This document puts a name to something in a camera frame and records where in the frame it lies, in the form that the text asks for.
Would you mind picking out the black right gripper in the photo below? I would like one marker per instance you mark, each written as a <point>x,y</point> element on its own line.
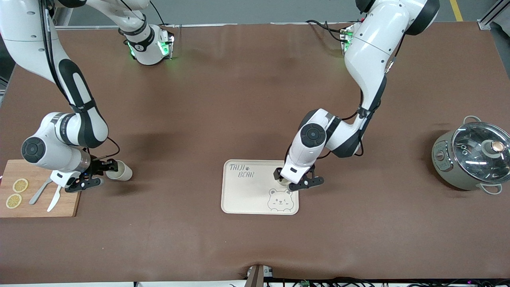
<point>95,166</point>

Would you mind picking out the white plastic cup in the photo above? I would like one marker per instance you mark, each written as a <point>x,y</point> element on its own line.
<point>283,183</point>
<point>124,173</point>

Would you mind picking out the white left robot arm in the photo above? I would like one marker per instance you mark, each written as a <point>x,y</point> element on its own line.
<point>370,48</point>

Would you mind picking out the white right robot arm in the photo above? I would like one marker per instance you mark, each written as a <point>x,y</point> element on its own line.
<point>51,153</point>

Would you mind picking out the beige bear print tray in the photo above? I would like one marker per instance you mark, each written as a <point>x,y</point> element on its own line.
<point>247,195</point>

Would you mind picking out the white plastic knife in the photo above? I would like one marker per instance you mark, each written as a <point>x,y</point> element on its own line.
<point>53,201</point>

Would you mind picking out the grey plastic knife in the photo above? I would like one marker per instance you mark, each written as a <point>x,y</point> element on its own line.
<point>38,194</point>

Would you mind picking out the bamboo cutting board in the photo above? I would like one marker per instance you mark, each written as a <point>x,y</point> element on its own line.
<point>24,169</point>

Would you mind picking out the lemon slice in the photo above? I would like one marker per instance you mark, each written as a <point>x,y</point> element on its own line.
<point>14,201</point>
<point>20,185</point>

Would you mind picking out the metal base connector plate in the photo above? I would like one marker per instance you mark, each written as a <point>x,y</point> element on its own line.
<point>167,44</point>
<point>345,40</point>

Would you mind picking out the grey electric cooking pot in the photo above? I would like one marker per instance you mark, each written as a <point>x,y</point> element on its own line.
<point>442,163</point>

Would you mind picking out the glass pot lid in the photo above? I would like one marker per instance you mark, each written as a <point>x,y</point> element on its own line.
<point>478,153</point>

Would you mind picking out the aluminium frame profile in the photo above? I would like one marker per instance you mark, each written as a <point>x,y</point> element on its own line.
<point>484,24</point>

